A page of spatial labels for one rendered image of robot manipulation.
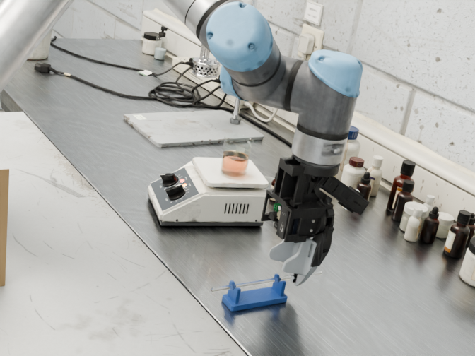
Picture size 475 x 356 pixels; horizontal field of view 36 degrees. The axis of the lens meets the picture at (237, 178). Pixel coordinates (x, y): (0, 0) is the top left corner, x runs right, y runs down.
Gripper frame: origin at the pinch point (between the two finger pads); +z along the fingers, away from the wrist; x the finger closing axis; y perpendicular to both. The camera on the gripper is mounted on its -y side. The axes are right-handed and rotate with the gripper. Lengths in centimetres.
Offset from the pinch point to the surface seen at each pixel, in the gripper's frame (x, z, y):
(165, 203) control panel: -27.7, -0.1, 11.3
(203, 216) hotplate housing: -23.6, 1.1, 5.4
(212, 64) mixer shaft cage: -69, -14, -17
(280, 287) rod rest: 1.0, 0.9, 4.1
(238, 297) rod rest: 1.3, 1.4, 11.8
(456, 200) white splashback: -14.0, -3.0, -46.6
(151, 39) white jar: -140, -2, -32
